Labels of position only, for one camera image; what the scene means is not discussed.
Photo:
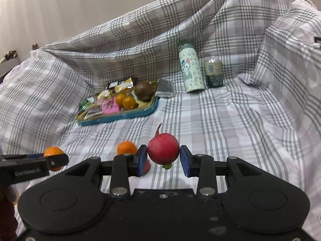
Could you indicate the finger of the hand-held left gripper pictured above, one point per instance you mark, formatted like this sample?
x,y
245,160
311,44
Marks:
x,y
22,157
57,161

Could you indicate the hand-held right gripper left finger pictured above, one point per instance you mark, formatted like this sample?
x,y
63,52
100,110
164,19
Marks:
x,y
142,160

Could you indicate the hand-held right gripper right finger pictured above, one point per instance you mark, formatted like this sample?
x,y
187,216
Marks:
x,y
185,160

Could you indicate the red radish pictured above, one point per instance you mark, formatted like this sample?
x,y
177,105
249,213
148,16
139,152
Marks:
x,y
163,148

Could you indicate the person's left hand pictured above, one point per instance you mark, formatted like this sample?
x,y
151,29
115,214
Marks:
x,y
11,193

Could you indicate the red round fruit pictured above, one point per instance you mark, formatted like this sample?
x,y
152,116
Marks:
x,y
146,168

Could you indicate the teal snack tray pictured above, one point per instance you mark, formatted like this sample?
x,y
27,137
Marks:
x,y
117,118

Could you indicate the grey plaid blanket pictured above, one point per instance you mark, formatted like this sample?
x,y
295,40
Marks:
x,y
225,120

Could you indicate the small orange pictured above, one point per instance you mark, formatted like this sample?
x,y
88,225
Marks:
x,y
120,98
129,103

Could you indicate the brown snack packet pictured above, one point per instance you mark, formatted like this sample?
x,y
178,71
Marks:
x,y
94,113

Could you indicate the pink snack packet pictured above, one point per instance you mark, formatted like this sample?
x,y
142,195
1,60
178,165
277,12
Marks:
x,y
110,106

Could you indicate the green wrapped candy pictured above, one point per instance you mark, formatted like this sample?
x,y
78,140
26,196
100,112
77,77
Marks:
x,y
86,103

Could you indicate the brown round fruit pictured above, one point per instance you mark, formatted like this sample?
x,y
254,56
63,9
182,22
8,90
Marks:
x,y
144,91

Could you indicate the silver foil packet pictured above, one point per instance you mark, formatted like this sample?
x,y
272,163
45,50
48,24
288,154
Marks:
x,y
164,89

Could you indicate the white yellow snack wrapper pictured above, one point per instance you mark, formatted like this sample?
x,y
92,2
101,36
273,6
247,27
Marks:
x,y
104,95

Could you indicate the black yellow snack packet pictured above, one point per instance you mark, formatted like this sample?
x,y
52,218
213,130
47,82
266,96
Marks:
x,y
123,83

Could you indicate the mint cartoon water bottle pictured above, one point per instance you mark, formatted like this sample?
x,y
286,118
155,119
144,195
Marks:
x,y
191,70

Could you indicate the dark green drink can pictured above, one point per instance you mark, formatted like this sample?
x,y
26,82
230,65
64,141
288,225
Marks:
x,y
214,74

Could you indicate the brown white patterned object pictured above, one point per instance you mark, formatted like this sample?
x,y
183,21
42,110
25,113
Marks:
x,y
8,55

